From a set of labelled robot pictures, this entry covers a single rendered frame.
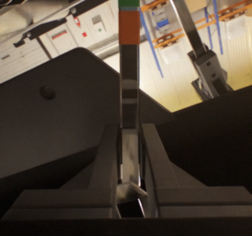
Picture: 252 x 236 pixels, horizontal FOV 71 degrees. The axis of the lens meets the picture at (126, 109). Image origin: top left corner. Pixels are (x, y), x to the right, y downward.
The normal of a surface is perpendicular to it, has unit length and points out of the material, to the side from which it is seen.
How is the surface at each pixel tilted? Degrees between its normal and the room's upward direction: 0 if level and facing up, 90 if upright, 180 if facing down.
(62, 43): 90
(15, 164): 90
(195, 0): 90
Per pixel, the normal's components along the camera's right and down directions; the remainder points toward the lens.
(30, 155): 0.01, 0.52
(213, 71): 0.16, 0.69
